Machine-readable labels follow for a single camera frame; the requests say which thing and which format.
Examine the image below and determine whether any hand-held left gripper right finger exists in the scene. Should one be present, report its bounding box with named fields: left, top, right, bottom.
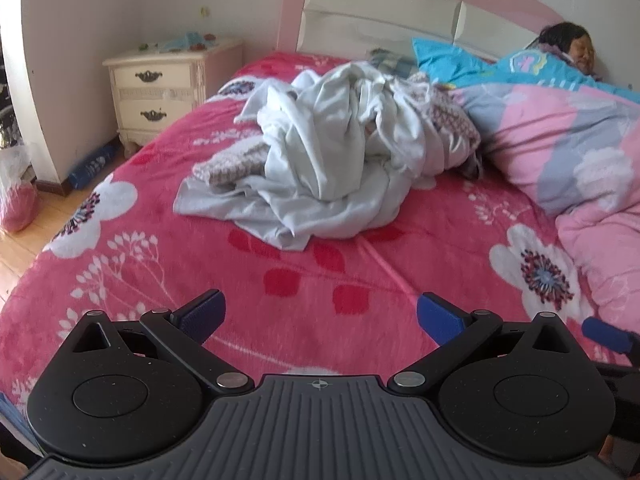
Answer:
left=387, top=291, right=576, bottom=395

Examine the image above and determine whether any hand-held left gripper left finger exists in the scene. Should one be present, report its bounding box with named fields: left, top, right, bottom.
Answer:
left=62, top=289, right=253, bottom=395

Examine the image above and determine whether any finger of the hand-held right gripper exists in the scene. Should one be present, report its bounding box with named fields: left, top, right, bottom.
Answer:
left=581, top=317, right=639, bottom=356

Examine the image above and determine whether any white sweatshirt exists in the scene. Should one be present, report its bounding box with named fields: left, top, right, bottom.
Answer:
left=235, top=60, right=481, bottom=211

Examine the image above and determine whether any red floral blanket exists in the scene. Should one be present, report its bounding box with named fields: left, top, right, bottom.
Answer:
left=0, top=50, right=640, bottom=411

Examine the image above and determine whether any dark patterned scarf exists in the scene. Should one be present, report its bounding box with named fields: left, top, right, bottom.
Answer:
left=459, top=152, right=484, bottom=181

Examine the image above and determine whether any pink beige tweed jacket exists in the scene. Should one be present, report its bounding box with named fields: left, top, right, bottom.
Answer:
left=192, top=77, right=483, bottom=188

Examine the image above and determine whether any pink floral duvet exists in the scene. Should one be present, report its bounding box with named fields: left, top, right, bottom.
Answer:
left=452, top=82, right=640, bottom=321

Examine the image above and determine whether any cream nightstand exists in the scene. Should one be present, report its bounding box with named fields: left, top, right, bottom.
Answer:
left=102, top=37, right=246, bottom=158

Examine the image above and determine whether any blue cartoon quilt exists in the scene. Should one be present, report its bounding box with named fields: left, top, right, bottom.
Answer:
left=412, top=37, right=640, bottom=106

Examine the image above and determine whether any grey plaid pillow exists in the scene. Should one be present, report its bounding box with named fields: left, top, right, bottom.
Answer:
left=367, top=49, right=419, bottom=79

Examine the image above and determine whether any light blue packet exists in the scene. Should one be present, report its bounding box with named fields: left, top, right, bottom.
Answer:
left=159, top=31, right=207, bottom=54

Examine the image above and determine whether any pink white headboard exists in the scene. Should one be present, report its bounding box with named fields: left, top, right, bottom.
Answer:
left=275, top=0, right=566, bottom=68

